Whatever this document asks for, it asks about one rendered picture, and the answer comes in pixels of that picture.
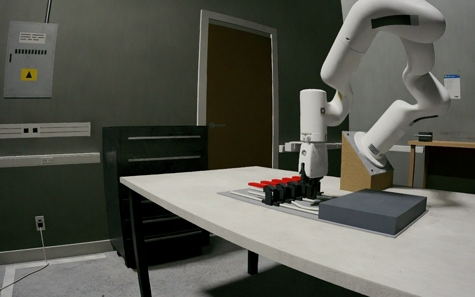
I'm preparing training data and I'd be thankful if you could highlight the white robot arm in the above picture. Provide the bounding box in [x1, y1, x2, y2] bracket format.
[300, 0, 451, 167]

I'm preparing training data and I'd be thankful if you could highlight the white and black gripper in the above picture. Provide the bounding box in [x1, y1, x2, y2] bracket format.
[299, 143, 328, 200]

